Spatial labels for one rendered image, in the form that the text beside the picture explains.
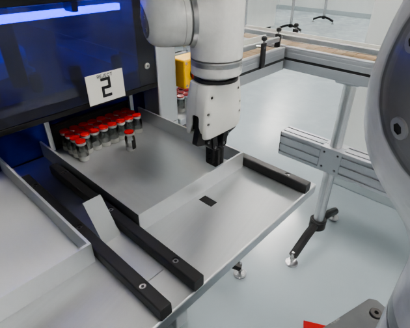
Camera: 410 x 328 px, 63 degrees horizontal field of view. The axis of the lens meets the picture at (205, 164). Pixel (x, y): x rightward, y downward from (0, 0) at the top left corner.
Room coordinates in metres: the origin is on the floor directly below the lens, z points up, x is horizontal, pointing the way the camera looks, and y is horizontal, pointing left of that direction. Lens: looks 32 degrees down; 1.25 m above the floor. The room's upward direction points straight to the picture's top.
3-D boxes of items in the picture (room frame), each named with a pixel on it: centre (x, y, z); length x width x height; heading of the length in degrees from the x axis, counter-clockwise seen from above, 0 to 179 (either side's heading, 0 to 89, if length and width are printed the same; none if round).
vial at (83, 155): (0.60, 0.25, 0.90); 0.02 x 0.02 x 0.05
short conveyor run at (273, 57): (1.17, -0.04, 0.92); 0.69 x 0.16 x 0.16; 137
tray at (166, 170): (0.60, 0.14, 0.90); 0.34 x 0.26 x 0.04; 47
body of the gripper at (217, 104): (0.55, -0.02, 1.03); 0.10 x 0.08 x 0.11; 137
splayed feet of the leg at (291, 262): (1.25, -0.56, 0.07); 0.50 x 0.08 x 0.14; 137
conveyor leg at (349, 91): (1.25, -0.56, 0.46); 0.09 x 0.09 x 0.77; 47
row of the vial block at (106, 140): (0.67, 0.22, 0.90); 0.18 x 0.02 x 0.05; 137
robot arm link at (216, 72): (0.55, -0.02, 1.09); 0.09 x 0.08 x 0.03; 137
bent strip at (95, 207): (0.35, 0.12, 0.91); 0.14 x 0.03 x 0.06; 47
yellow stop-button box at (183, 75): (0.86, 0.05, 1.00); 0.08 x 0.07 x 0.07; 47
